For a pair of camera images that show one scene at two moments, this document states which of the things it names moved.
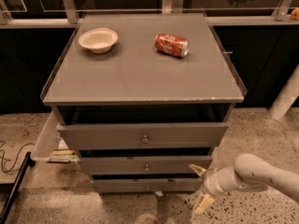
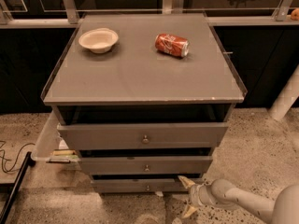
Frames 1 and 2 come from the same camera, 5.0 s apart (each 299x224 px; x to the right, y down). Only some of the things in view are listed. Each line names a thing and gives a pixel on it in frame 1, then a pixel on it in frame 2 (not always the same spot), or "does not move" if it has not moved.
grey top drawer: (144, 135) does not move
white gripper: (211, 181) -> (195, 195)
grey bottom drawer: (147, 185) does not move
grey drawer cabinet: (141, 98) does not move
